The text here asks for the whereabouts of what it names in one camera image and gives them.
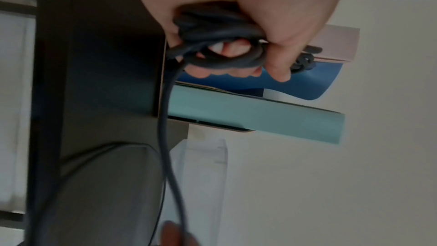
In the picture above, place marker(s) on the grey seat cushion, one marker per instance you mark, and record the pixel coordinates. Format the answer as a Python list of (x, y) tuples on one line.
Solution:
[(109, 199)]

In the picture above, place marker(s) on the pink box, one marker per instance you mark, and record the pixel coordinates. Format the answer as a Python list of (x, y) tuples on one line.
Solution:
[(336, 43)]

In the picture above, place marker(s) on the teal long box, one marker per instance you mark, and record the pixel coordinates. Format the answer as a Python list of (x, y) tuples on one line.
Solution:
[(259, 115)]

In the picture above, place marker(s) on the dark brown desk panel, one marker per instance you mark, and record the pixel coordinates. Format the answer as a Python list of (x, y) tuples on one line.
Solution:
[(102, 64)]

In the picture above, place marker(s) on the clear plastic container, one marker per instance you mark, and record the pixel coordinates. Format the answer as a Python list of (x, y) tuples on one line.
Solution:
[(201, 180)]

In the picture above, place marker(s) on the person's right hand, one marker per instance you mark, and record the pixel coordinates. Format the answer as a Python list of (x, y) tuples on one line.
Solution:
[(174, 235)]

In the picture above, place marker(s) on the blue plastic object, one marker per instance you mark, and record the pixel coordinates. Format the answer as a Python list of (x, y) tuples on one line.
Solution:
[(307, 83)]

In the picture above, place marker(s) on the small black clip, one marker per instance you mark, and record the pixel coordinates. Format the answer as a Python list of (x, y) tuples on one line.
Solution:
[(304, 61)]

